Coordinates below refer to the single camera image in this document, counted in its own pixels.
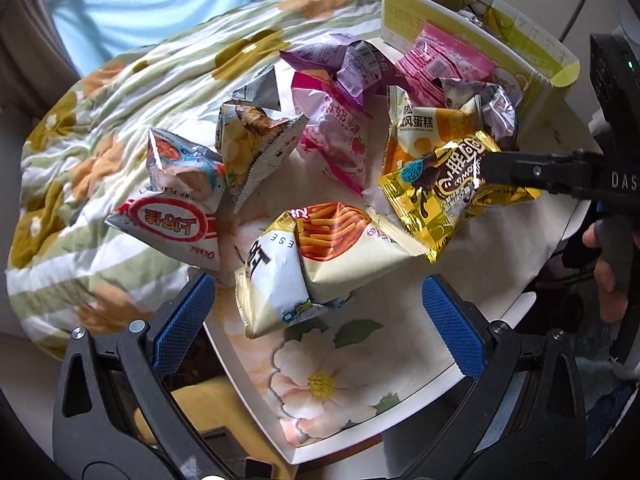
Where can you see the yellow grey potato chip packet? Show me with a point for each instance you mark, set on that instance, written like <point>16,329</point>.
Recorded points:
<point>250,150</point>

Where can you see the yellow-green cardboard box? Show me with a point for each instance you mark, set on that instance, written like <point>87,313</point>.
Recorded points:
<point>410,15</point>

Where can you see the white floral table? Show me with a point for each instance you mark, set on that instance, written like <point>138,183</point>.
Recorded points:
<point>350,385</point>

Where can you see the blue curtain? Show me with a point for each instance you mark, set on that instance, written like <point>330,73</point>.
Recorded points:
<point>150,10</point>

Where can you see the brown silver snack packet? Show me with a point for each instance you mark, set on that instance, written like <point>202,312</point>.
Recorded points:
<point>492,105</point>

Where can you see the golden chocolate snack packet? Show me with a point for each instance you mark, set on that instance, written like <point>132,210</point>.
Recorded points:
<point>430,200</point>

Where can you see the floral striped blanket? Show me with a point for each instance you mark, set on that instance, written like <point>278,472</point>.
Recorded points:
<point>100,100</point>

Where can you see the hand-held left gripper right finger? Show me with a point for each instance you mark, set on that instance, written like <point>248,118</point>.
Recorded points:
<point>452,330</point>

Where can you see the cream cheese stick packet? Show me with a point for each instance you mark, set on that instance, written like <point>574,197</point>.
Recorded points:
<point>325,240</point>

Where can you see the person's right hand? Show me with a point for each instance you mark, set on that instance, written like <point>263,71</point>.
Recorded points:
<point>607,285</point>

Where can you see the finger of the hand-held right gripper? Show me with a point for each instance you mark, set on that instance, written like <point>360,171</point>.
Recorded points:
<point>530,169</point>
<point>580,191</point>

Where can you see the red white shrimp chip packet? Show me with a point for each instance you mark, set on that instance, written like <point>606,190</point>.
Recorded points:
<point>165,220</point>

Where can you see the pink strawberry candy packet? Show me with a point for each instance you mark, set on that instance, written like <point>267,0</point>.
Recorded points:
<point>335,135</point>

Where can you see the purple snack packet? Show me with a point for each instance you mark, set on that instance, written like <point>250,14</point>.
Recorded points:
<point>325,57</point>

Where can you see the brown curtain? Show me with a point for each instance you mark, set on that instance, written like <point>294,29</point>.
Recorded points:
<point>30,50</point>

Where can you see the pink striped snack packet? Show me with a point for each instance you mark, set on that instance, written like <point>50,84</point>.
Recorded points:
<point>440,60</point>

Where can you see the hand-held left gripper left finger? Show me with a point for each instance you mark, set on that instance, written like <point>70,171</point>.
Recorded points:
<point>182,327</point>

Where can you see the orange chiffon cake packet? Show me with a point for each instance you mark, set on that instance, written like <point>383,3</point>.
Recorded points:
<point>425,130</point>

